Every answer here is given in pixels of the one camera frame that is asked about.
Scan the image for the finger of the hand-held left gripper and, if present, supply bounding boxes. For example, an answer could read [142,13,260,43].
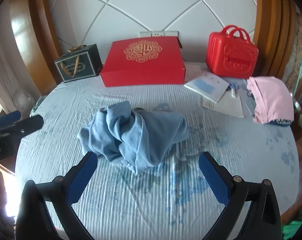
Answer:
[0,114,44,140]
[0,110,22,130]

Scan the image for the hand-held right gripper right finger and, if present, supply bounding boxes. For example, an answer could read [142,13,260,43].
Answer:
[198,151,282,240]

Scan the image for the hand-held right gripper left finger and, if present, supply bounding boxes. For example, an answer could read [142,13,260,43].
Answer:
[15,152,99,240]

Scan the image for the light blue garment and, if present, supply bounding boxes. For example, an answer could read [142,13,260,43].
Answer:
[77,101,189,176]

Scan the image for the white plastic bag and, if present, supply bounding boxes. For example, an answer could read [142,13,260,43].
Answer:
[13,90,37,113]

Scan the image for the dark blue patterned cloth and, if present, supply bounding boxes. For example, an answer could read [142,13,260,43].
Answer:
[268,119,291,128]

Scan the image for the white and blue booklet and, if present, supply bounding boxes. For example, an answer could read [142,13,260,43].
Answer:
[184,70,229,105]

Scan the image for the green cloth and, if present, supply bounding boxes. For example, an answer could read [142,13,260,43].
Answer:
[282,217,302,240]

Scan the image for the pink garment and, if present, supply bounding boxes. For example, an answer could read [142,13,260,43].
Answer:
[246,76,294,124]

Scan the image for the white paper sheet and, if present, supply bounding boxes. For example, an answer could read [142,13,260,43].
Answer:
[184,63,204,82]

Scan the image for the red small suitcase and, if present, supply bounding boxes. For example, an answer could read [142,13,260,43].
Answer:
[205,25,259,78]

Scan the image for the red gift box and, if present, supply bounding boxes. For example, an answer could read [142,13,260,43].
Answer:
[100,36,186,87]

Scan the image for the white padded headboard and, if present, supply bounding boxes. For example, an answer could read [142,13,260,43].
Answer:
[46,0,257,63]

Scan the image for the blue handled scissors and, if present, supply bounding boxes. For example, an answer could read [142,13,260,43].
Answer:
[225,81,240,91]

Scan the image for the wooden headboard frame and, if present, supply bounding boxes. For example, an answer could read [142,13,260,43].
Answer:
[10,0,297,85]

